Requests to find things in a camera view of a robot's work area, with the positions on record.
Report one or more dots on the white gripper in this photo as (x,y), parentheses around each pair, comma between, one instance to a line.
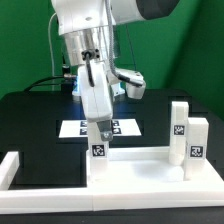
(96,100)

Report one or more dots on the white desk top panel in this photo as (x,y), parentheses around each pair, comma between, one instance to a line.
(144,170)

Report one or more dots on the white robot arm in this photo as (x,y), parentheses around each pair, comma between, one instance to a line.
(87,28)

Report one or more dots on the fiducial marker sheet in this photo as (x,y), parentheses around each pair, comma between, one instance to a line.
(78,128)

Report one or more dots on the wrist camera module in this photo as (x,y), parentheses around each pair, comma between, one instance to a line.
(135,83)

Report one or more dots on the white L-shaped fixture frame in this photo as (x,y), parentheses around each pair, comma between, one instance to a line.
(86,199)

